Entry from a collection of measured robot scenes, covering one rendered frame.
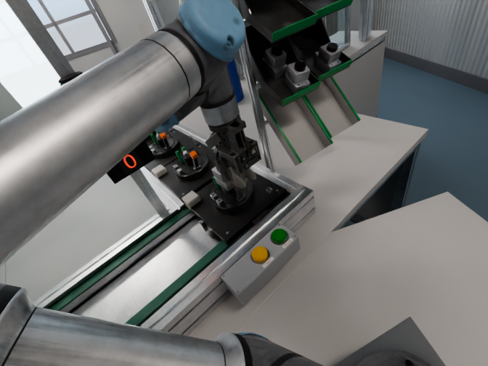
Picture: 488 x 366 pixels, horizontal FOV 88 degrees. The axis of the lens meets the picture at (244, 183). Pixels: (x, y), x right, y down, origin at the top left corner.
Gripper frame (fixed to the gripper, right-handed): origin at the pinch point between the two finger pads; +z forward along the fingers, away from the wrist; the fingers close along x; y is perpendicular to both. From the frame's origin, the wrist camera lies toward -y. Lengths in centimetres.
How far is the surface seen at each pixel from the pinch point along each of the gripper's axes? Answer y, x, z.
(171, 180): -34.4, -9.4, 9.9
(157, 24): -115, 43, -28
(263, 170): -9.6, 14.8, 10.9
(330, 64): -0.1, 39.9, -15.3
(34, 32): -21, -20, -43
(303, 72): 0.9, 27.5, -18.2
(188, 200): -16.4, -11.2, 7.9
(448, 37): -54, 313, 68
